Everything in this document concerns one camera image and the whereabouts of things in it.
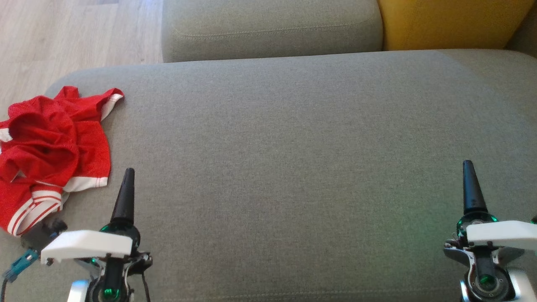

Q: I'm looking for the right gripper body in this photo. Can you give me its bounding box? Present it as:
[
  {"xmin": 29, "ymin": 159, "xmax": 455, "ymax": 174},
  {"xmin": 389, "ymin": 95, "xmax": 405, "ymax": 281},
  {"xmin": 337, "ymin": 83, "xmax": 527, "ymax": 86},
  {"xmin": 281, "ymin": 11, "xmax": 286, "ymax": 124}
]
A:
[{"xmin": 444, "ymin": 211, "xmax": 511, "ymax": 268}]

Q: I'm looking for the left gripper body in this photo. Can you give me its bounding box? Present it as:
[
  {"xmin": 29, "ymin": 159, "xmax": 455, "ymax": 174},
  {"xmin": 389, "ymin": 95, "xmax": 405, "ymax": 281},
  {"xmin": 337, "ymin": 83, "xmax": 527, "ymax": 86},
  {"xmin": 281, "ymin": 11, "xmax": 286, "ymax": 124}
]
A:
[{"xmin": 75, "ymin": 221, "xmax": 152, "ymax": 274}]

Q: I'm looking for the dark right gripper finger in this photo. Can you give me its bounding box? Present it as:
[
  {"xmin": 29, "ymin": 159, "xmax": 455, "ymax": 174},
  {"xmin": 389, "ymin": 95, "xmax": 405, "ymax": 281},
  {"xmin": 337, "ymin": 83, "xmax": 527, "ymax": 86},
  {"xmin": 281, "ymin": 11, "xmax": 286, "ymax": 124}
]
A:
[{"xmin": 463, "ymin": 160, "xmax": 488, "ymax": 215}]

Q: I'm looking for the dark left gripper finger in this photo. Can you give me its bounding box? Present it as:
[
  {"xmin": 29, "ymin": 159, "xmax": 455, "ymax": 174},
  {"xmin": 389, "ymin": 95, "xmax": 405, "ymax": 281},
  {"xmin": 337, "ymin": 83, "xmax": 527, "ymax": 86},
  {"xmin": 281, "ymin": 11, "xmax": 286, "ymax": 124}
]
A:
[{"xmin": 110, "ymin": 168, "xmax": 136, "ymax": 225}]

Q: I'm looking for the red shirt with white trim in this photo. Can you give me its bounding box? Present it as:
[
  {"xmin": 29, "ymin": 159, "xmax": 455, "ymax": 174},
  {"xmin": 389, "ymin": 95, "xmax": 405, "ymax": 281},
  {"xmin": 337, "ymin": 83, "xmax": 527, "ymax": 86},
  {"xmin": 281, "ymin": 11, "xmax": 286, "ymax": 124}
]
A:
[{"xmin": 0, "ymin": 86, "xmax": 125, "ymax": 237}]

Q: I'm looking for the large grey sofa seat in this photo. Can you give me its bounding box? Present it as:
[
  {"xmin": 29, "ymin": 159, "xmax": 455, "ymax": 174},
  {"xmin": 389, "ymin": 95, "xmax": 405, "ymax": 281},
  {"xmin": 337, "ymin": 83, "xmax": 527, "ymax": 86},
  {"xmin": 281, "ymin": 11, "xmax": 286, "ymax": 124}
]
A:
[{"xmin": 0, "ymin": 49, "xmax": 537, "ymax": 302}]

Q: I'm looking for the yellow sofa back cushion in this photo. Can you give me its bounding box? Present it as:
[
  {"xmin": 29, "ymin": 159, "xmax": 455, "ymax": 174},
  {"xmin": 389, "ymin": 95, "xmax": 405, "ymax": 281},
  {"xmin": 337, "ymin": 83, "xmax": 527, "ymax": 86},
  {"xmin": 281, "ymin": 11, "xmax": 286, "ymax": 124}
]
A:
[{"xmin": 377, "ymin": 0, "xmax": 537, "ymax": 52}]

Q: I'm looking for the grey sofa seat cushion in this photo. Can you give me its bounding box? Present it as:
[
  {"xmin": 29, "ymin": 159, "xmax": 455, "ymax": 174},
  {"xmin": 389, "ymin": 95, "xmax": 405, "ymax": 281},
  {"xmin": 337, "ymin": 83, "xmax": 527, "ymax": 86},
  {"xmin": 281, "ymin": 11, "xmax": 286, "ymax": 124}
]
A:
[{"xmin": 162, "ymin": 0, "xmax": 384, "ymax": 63}]

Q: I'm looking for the white right camera mount plate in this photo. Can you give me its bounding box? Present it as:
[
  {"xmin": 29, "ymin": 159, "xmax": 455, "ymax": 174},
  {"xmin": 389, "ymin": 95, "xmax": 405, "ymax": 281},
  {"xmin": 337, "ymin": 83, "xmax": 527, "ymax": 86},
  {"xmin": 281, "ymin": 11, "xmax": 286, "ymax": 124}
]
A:
[{"xmin": 467, "ymin": 221, "xmax": 537, "ymax": 251}]

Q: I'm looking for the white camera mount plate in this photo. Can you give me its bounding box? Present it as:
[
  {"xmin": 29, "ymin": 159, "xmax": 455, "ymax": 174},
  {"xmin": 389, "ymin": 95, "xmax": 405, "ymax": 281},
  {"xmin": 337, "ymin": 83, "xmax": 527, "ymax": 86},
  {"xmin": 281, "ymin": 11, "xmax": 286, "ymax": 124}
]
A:
[
  {"xmin": 467, "ymin": 221, "xmax": 537, "ymax": 251},
  {"xmin": 41, "ymin": 229, "xmax": 133, "ymax": 266}
]

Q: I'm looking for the white left camera mount plate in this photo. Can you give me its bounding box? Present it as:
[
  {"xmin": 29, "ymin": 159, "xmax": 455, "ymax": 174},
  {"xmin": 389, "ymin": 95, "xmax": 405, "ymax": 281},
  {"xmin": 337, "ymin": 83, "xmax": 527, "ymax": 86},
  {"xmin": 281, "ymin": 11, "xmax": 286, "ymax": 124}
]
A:
[{"xmin": 41, "ymin": 229, "xmax": 133, "ymax": 266}]

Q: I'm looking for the thin black left gripper cable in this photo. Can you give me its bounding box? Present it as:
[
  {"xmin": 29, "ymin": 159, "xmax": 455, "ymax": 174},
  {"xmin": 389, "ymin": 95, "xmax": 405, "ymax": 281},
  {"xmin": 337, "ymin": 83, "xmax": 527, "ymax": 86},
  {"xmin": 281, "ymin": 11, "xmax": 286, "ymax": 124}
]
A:
[{"xmin": 138, "ymin": 262, "xmax": 152, "ymax": 302}]

